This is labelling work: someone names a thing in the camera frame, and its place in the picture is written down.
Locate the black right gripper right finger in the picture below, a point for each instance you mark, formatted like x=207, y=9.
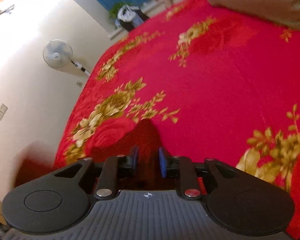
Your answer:
x=235, y=200

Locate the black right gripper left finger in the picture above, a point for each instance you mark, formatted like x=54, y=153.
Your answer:
x=62, y=198

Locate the dark red knit sweater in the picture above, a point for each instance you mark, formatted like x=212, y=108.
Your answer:
x=147, y=176

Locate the black chair with clothes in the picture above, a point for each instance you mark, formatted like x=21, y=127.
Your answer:
x=130, y=17

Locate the red floral bed blanket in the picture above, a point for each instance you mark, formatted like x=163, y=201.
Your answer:
x=214, y=82

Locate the white standing fan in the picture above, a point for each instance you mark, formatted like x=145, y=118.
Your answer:
x=58, y=54

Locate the green potted plant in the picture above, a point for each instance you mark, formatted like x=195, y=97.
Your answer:
x=115, y=9

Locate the white wall socket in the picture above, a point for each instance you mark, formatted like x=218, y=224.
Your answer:
x=3, y=110

